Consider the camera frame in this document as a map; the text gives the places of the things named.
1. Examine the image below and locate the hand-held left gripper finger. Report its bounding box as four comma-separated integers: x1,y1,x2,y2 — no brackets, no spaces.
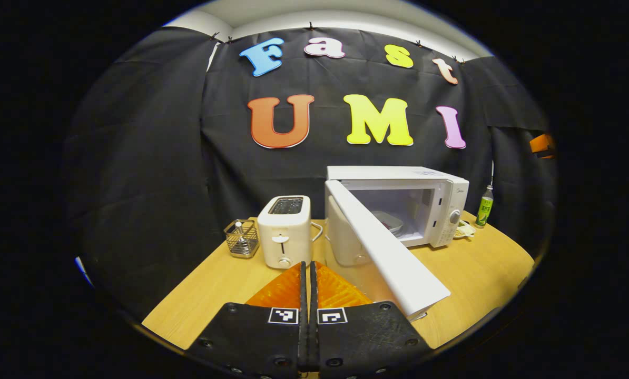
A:
309,262,434,379
185,262,309,379

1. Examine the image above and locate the white microwave oven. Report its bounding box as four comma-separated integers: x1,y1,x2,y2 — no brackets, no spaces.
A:
323,166,470,322

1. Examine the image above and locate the white square plate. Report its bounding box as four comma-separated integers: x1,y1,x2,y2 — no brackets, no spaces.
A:
370,211,405,236

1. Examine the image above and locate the white toaster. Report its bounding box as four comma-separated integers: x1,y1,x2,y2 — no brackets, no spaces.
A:
257,195,313,270

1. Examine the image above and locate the green drink bottle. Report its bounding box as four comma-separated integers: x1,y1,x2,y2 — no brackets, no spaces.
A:
475,185,495,228

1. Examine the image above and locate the black backdrop cloth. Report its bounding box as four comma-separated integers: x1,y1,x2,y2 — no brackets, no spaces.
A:
64,26,557,316

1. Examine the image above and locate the metal wire basket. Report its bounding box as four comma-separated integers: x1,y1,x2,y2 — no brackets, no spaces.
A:
223,219,260,259

